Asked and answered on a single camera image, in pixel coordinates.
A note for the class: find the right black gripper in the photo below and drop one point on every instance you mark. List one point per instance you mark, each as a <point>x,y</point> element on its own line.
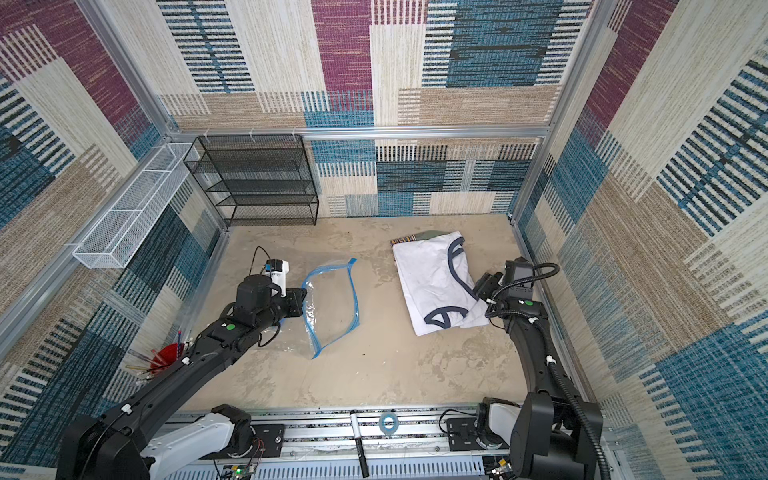
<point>486,287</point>

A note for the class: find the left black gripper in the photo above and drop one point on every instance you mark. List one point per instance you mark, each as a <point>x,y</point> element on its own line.
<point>296,299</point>

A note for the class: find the clear vacuum bag blue zipper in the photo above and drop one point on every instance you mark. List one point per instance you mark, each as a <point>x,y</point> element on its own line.
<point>331,307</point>

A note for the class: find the white tank top navy trim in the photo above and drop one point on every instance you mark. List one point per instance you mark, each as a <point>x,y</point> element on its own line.
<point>437,286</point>

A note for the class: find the green garment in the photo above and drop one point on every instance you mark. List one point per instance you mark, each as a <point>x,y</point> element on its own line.
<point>420,236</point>

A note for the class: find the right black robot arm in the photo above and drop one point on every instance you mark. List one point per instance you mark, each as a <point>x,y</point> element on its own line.
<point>556,432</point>

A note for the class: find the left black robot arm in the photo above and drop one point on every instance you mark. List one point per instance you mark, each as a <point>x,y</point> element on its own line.
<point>111,445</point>

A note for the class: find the red pencil cup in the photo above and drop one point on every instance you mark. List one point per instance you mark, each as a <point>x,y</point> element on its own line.
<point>158,360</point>

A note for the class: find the black marker pen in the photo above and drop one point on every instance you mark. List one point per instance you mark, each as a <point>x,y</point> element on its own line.
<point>357,436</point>

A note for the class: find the blue tape roll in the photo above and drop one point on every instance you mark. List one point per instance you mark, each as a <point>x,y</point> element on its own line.
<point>388,423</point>

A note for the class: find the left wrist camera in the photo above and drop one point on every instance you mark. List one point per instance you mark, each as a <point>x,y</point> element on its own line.
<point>277,270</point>

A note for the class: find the black wire mesh shelf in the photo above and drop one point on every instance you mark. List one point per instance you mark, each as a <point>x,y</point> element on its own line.
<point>255,180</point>

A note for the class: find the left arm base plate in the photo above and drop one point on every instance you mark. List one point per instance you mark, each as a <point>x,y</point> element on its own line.
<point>266,441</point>

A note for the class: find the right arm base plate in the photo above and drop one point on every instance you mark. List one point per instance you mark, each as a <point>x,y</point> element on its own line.
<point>462,436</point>

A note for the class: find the white wire mesh basket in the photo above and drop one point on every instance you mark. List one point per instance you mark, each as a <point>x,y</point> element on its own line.
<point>119,233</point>

